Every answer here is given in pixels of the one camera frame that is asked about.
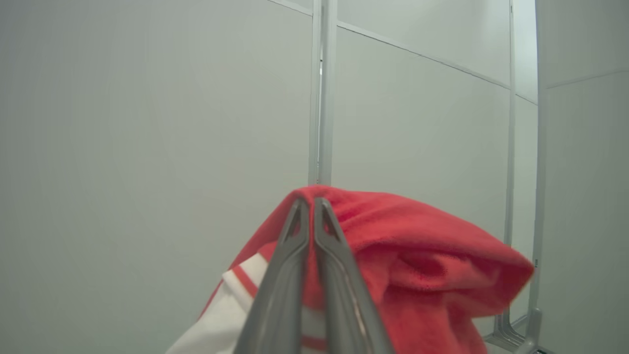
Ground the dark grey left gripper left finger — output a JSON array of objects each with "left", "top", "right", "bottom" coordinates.
[{"left": 234, "top": 198, "right": 311, "bottom": 354}]

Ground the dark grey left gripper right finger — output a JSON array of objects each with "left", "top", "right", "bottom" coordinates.
[{"left": 314, "top": 197, "right": 397, "bottom": 354}]

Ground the red white printed jersey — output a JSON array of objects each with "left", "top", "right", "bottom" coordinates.
[{"left": 166, "top": 185, "right": 535, "bottom": 354}]

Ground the grey partition post with feet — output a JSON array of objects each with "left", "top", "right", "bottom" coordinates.
[{"left": 309, "top": 0, "right": 339, "bottom": 186}]

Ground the thin grey partition post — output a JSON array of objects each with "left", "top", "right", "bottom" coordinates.
[
  {"left": 484, "top": 0, "right": 526, "bottom": 352},
  {"left": 516, "top": 0, "right": 548, "bottom": 354}
]

